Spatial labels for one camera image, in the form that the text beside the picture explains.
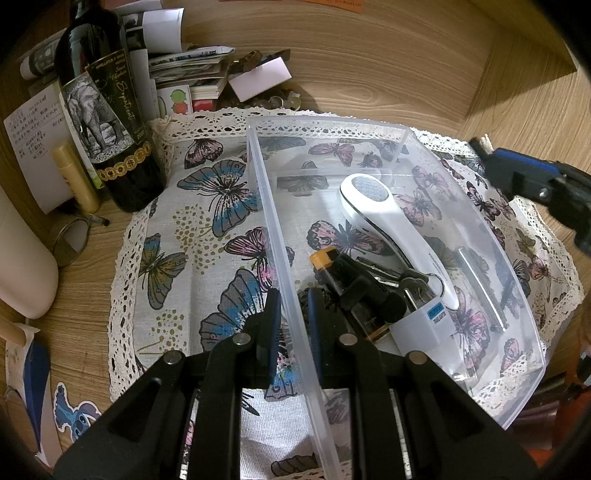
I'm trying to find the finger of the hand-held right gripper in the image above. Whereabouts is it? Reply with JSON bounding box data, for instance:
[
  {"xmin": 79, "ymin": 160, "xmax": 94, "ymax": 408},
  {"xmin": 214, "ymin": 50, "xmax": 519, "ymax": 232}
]
[
  {"xmin": 471, "ymin": 135, "xmax": 561, "ymax": 172},
  {"xmin": 488, "ymin": 154, "xmax": 566, "ymax": 202}
]

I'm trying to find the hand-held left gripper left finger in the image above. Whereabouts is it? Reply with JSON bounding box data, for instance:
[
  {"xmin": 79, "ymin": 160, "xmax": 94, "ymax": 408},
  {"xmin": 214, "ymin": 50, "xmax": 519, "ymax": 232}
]
[{"xmin": 54, "ymin": 290, "xmax": 282, "ymax": 480}]

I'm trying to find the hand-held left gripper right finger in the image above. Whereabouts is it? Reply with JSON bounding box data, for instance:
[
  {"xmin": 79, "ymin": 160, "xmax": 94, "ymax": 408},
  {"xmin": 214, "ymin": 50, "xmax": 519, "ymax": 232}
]
[{"xmin": 307, "ymin": 288, "xmax": 539, "ymax": 480}]

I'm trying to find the dark beaded ornament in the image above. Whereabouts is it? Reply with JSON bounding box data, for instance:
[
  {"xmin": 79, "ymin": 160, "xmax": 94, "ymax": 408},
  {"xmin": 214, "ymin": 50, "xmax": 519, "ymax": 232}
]
[{"xmin": 298, "ymin": 286, "xmax": 331, "ymax": 319}]

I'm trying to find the clear plastic storage box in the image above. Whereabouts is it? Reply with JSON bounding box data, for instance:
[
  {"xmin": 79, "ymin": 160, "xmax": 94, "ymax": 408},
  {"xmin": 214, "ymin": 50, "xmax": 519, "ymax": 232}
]
[{"xmin": 245, "ymin": 115, "xmax": 548, "ymax": 480}]

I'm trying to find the orange capped dark vial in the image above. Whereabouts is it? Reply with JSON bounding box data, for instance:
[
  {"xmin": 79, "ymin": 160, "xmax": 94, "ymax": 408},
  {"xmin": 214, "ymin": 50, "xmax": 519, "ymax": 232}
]
[{"xmin": 309, "ymin": 247, "xmax": 393, "ymax": 344}]

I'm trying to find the bunch of keys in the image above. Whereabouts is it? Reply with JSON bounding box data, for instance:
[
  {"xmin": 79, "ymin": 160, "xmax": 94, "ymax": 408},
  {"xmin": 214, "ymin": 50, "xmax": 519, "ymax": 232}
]
[{"xmin": 369, "ymin": 270, "xmax": 444, "ymax": 305}]

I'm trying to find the white handheld shower head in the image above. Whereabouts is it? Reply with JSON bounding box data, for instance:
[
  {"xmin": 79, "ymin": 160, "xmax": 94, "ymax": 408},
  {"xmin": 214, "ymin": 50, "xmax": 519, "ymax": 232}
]
[{"xmin": 339, "ymin": 173, "xmax": 462, "ymax": 311}]

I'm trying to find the butterfly print lace cloth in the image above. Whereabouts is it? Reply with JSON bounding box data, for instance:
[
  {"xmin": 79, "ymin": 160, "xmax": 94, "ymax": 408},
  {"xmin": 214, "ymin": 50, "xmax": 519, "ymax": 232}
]
[{"xmin": 108, "ymin": 106, "xmax": 583, "ymax": 480}]

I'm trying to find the blue cartoon sticker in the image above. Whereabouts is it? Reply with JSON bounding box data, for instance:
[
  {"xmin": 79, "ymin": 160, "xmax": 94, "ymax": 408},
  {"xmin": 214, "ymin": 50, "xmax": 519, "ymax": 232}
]
[{"xmin": 53, "ymin": 381, "xmax": 102, "ymax": 441}]

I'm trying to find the pile of brass trinkets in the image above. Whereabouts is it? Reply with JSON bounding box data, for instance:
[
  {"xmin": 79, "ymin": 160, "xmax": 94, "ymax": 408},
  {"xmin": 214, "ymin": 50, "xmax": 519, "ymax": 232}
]
[{"xmin": 231, "ymin": 51, "xmax": 302, "ymax": 112}]

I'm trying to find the fruit print booklet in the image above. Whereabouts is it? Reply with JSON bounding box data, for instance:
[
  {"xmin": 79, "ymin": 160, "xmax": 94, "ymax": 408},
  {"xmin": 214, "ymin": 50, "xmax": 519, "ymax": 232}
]
[{"xmin": 157, "ymin": 85, "xmax": 192, "ymax": 116}]

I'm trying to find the dark wine bottle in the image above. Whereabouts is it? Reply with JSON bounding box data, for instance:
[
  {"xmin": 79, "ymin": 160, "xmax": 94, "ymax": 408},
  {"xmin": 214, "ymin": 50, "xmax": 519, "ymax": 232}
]
[{"xmin": 55, "ymin": 0, "xmax": 167, "ymax": 213}]

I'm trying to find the yellow lip balm tube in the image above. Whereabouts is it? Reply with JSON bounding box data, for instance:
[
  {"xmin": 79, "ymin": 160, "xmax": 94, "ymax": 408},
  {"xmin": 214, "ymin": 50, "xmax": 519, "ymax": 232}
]
[{"xmin": 52, "ymin": 142, "xmax": 101, "ymax": 214}]

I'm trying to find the lavender card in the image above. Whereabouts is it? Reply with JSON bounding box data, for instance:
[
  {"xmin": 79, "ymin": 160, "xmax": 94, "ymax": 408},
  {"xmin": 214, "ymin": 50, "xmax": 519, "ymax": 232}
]
[{"xmin": 228, "ymin": 58, "xmax": 293, "ymax": 100}]

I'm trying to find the blue paper sheet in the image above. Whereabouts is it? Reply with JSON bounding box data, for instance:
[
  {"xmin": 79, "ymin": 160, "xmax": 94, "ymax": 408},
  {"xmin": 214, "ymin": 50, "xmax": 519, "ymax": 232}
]
[{"xmin": 21, "ymin": 342, "xmax": 51, "ymax": 457}]

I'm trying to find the pale pink cylindrical bottle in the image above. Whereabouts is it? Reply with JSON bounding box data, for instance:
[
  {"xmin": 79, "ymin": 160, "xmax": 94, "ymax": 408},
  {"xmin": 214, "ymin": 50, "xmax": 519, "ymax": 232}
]
[{"xmin": 0, "ymin": 185, "xmax": 60, "ymax": 344}]

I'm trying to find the stack of papers and booklets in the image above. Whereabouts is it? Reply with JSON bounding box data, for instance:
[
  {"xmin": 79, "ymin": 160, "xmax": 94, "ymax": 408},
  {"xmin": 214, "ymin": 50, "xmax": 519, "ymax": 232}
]
[{"xmin": 18, "ymin": 0, "xmax": 236, "ymax": 116}]

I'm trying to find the handwritten note paper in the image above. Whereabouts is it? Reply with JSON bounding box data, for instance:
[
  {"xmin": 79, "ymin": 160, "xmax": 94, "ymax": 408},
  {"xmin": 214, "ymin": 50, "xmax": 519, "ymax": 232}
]
[{"xmin": 4, "ymin": 85, "xmax": 77, "ymax": 215}]

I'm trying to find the metal ring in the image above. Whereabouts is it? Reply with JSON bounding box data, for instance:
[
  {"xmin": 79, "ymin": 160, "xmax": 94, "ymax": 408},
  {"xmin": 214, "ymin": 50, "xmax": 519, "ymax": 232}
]
[{"xmin": 52, "ymin": 217, "xmax": 90, "ymax": 267}]

